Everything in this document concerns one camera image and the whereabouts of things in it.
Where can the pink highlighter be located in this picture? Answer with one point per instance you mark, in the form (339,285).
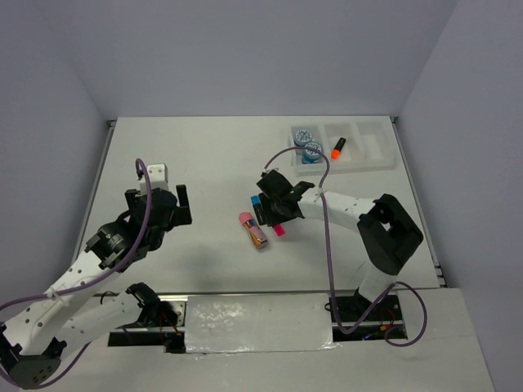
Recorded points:
(279,230)

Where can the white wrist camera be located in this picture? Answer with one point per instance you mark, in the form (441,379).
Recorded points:
(158,175)
(271,174)

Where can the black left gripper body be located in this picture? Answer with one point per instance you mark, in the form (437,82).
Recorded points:
(158,238)

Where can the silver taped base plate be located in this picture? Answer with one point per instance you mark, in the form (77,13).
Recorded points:
(257,324)

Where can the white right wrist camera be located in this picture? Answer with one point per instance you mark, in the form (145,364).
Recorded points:
(271,174)

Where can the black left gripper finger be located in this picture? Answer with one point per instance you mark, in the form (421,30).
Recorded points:
(183,213)
(130,197)

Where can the blue tape roll pack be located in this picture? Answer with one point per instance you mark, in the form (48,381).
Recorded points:
(312,153)

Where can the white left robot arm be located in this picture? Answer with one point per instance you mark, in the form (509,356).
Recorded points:
(52,326)

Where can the blue highlighter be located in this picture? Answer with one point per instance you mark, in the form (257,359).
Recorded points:
(258,209)

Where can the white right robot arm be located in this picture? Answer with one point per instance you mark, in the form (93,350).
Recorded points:
(389,234)

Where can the orange highlighter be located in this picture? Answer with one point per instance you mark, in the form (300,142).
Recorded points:
(337,149)

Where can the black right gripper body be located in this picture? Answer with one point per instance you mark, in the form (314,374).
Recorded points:
(271,204)

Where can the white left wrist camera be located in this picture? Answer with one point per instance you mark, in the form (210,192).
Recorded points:
(158,175)

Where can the round blue tape tin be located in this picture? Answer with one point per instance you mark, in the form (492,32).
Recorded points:
(302,136)

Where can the clear right container bin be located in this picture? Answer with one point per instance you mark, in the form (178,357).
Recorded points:
(378,152)

